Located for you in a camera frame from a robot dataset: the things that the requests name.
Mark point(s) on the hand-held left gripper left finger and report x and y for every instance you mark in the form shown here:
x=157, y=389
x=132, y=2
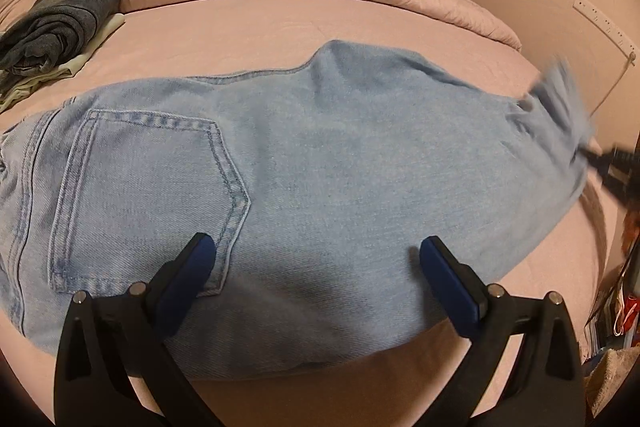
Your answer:
x=186, y=277

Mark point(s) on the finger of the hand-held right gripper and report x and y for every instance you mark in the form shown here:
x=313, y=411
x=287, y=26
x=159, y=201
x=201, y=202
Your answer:
x=617, y=164

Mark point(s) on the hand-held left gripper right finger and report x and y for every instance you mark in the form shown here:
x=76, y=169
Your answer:
x=447, y=279

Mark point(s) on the light blue denim pants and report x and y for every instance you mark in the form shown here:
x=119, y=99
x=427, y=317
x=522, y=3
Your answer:
x=325, y=157

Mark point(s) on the paper bag clutter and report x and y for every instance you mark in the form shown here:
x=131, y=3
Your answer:
x=622, y=307

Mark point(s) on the beige fluffy towel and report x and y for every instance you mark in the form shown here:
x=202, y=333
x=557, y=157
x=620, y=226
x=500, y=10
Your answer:
x=612, y=377

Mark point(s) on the folded light green garment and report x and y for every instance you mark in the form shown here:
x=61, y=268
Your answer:
x=107, y=29

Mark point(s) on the folded dark denim jeans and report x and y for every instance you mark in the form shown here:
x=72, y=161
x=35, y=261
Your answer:
x=60, y=19

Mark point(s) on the white wall power strip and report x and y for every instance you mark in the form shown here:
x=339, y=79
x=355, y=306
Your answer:
x=607, y=24

